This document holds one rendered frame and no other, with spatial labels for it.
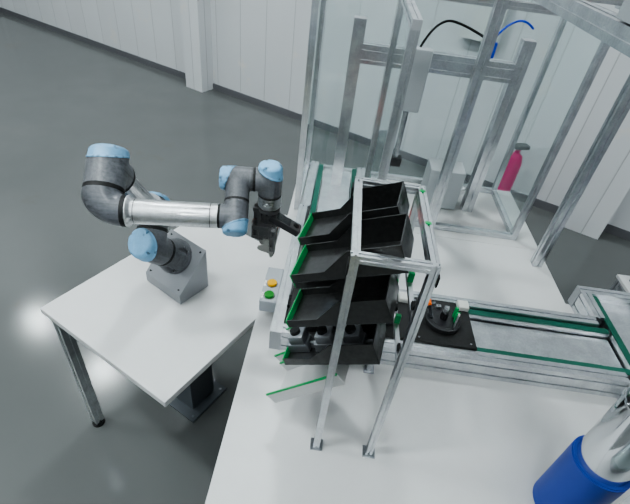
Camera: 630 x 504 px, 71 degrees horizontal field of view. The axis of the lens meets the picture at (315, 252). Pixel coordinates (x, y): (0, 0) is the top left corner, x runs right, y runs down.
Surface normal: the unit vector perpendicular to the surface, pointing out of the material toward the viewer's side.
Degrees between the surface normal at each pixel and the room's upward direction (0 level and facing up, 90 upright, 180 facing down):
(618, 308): 0
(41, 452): 0
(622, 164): 90
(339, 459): 0
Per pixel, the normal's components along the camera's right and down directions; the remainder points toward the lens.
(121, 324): 0.11, -0.77
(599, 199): -0.54, 0.48
